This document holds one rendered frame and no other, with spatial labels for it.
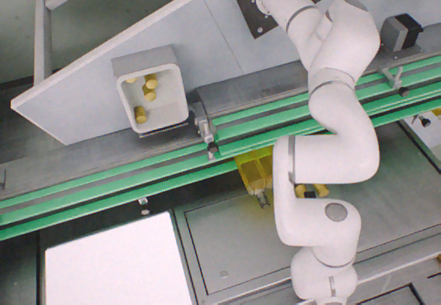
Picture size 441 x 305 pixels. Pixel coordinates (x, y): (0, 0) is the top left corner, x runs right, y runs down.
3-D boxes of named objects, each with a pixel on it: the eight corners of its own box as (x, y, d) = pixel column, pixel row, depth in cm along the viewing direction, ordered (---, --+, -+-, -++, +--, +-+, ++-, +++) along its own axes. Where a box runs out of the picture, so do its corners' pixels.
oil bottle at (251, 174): (228, 147, 125) (250, 200, 112) (227, 137, 121) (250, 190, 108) (244, 143, 126) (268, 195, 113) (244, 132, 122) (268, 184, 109)
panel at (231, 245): (44, 251, 119) (45, 367, 98) (40, 247, 117) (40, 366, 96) (302, 171, 132) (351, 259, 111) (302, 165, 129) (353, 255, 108)
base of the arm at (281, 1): (241, -16, 93) (265, 17, 84) (282, -51, 90) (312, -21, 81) (268, 21, 105) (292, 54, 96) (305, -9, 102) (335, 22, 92)
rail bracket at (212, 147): (200, 143, 118) (212, 173, 110) (194, 106, 105) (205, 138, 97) (209, 140, 119) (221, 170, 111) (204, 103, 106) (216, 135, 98)
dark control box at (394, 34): (378, 38, 127) (392, 52, 122) (384, 17, 121) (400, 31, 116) (399, 32, 128) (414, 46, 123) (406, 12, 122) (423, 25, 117)
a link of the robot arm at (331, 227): (350, 192, 78) (279, 191, 82) (360, 123, 63) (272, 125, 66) (358, 267, 68) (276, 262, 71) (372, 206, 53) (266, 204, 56)
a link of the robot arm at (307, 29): (277, 42, 91) (308, 84, 81) (302, -9, 82) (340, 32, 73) (308, 46, 95) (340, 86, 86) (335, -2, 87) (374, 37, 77)
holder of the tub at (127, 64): (135, 124, 123) (139, 142, 118) (110, 58, 101) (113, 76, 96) (185, 111, 125) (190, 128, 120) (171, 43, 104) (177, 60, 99)
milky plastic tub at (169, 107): (131, 115, 118) (135, 135, 113) (109, 59, 101) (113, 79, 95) (183, 101, 121) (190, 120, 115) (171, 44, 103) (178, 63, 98)
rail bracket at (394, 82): (373, 71, 120) (398, 98, 111) (379, 53, 114) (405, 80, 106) (384, 68, 120) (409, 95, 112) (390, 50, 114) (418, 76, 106)
